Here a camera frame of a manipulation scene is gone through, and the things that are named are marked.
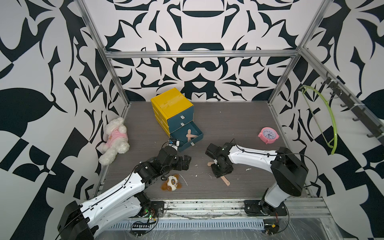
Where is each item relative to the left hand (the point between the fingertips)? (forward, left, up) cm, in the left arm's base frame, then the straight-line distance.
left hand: (183, 154), depth 79 cm
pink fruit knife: (+18, -5, -11) cm, 22 cm away
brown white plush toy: (-11, +6, -10) cm, 16 cm away
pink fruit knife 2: (-1, -15, -11) cm, 19 cm away
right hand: (-6, -19, -12) cm, 23 cm away
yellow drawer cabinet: (+25, +8, +11) cm, 28 cm away
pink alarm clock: (+16, -56, -11) cm, 59 cm away
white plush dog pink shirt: (+20, +41, -4) cm, 46 cm away
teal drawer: (+18, +2, -9) cm, 21 cm away
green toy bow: (-4, -67, +14) cm, 68 cm away
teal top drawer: (+20, +1, +6) cm, 21 cm away
